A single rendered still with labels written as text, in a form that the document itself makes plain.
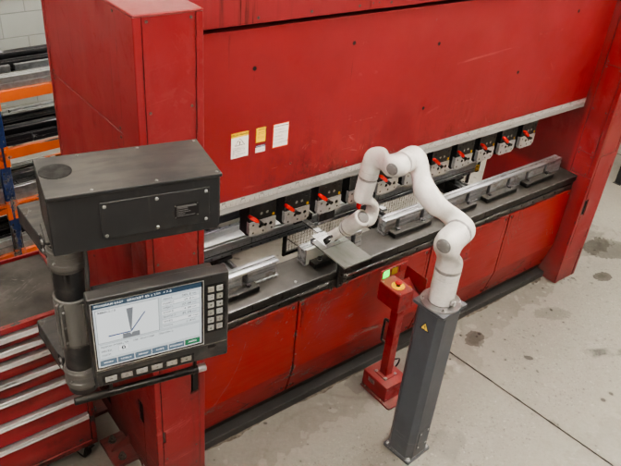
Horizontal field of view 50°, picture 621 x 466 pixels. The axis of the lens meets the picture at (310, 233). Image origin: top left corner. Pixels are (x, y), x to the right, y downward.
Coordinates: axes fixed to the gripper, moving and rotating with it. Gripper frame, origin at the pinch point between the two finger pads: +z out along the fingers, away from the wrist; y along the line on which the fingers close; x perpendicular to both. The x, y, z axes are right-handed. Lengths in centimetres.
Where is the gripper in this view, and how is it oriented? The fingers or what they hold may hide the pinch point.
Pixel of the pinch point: (331, 239)
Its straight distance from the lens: 343.6
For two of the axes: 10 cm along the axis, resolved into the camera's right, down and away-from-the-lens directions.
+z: -4.6, 3.4, 8.2
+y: -7.9, 2.7, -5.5
